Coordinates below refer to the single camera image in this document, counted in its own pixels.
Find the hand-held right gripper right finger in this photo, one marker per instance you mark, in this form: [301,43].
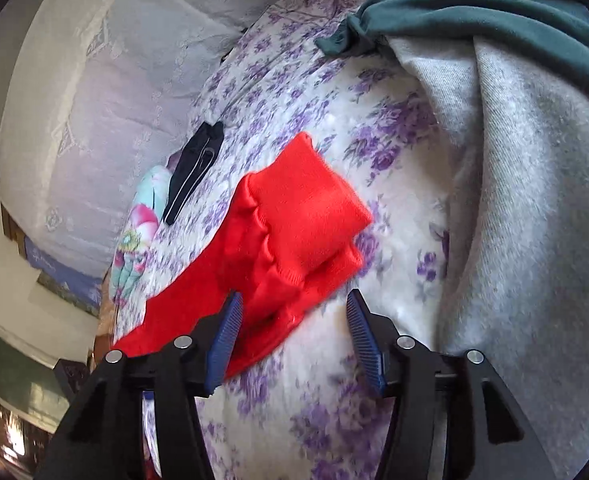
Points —
[367,345]

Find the folded floral quilt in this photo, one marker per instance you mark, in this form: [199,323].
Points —
[134,240]

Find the white framed window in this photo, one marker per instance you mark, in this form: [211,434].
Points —
[19,375]

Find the red sweater blue white stripe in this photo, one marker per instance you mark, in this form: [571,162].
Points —
[294,220]

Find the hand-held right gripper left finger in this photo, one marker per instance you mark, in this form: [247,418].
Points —
[224,345]

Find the folded black pants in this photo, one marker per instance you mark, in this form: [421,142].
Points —
[194,160]

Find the purple floral bed sheet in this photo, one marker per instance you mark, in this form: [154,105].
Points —
[324,125]

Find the brown pillow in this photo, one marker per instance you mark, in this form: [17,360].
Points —
[105,320]

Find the teal green garment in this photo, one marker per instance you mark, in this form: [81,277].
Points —
[474,5]

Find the grey fleece garment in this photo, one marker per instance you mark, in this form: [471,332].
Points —
[524,210]

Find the blue printed bag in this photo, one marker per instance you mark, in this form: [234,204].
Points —
[59,275]

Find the white lace mosquito net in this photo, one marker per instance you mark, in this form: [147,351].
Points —
[124,85]

